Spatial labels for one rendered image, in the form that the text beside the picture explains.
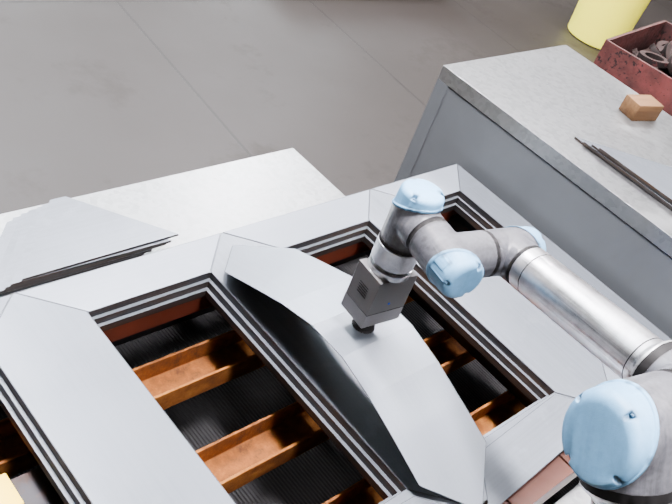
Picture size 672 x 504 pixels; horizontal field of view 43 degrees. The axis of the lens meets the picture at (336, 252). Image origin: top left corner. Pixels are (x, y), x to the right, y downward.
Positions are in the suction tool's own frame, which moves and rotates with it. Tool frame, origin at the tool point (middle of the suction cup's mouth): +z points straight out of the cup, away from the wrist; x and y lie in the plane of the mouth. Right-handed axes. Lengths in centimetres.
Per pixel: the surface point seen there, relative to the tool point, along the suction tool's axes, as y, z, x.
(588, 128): -98, -10, -35
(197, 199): -4, 20, -63
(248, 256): 4.8, 7.0, -29.4
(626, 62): -296, 44, -144
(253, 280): 9.8, 3.9, -20.3
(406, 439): 3.9, 3.8, 20.9
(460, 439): -7.1, 5.5, 23.9
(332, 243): -20.3, 11.9, -32.8
